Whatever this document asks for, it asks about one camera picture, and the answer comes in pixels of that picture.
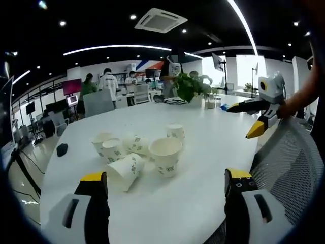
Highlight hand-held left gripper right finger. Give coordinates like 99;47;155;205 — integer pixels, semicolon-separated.
224;167;295;244

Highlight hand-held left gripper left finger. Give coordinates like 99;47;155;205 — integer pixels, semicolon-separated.
48;171;110;244

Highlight group of white paper cups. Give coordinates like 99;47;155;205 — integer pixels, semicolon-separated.
91;123;185;193

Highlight person's right hand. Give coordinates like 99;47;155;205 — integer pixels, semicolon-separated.
277;99;301;119

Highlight grey mesh office chair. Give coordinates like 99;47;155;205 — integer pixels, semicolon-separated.
203;117;325;244

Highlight monitor on black stand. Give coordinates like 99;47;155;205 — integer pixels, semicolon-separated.
211;52;229;95

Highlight white table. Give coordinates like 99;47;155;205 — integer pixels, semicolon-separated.
40;93;280;244

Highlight small black object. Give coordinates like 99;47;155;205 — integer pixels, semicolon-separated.
56;142;70;157

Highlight green potted plant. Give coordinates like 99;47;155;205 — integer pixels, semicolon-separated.
174;72;212;107

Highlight curved ceiling light strip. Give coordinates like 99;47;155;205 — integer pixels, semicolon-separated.
226;0;259;57

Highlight grey chair back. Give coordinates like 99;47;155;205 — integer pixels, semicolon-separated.
83;90;115;118

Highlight white slatted chair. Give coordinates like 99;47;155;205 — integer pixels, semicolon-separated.
133;84;150;105

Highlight pink screen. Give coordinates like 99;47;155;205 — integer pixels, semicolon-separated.
61;78;83;96

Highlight ceiling air conditioner vent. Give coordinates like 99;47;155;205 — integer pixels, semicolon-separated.
134;8;189;34

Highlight long ceiling light strip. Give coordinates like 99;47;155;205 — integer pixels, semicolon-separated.
62;44;173;56

